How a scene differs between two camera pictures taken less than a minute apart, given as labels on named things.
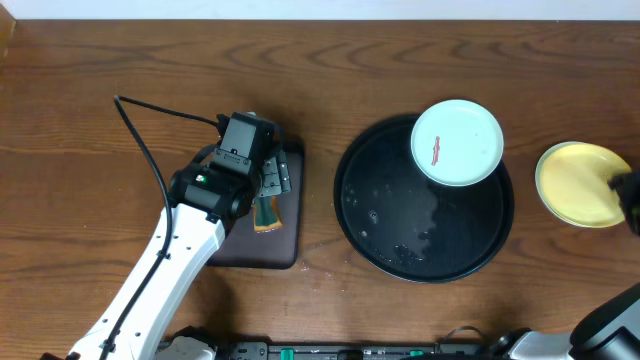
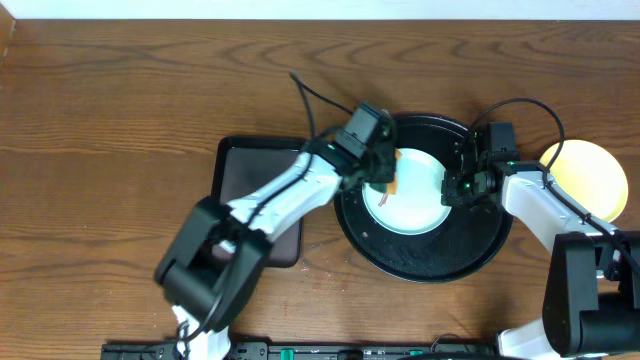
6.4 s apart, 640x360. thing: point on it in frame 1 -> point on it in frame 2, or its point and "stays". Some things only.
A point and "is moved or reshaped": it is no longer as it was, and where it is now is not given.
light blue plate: (457, 142) -> (417, 207)
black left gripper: (275, 176) -> (382, 167)
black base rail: (354, 350) stays
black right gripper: (631, 189) -> (450, 195)
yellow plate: (572, 181) stays
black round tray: (407, 227) stays
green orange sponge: (266, 216) is moved or reshaped
